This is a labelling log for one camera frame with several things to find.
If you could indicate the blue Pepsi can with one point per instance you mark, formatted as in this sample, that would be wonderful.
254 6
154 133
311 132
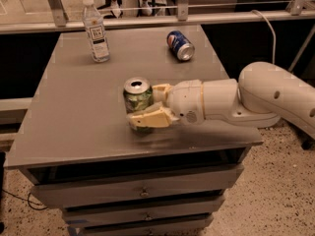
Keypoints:
180 45

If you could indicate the person's white shoe left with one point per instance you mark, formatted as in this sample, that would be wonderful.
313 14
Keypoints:
115 9

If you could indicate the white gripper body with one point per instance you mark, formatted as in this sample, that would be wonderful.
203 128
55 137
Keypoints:
185 100

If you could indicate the bottom grey drawer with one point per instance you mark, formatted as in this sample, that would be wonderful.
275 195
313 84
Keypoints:
154 227

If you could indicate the top grey drawer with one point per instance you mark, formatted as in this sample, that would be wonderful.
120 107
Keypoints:
157 184

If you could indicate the person's white shoe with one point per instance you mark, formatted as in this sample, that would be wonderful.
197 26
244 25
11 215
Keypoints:
146 8
115 9

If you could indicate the metal railing frame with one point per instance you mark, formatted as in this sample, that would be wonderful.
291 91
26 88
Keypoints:
62 15

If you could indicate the person's white shoe right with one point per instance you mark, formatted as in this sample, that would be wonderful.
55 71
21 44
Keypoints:
146 8

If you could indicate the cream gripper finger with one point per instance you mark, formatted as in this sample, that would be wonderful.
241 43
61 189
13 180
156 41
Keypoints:
160 92
160 118

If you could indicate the grey drawer cabinet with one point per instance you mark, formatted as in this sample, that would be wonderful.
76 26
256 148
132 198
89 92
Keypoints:
76 128

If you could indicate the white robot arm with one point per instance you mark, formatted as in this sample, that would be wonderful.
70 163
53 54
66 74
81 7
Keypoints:
262 95

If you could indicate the grey drawer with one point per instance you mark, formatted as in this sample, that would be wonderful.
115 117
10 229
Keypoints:
157 184
144 210
154 227

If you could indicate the clear plastic water bottle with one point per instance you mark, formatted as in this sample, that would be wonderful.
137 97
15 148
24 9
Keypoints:
93 23

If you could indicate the green soda can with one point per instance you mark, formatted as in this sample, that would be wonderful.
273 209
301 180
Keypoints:
138 94

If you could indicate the middle grey drawer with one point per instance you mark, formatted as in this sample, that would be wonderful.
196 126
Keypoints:
144 210

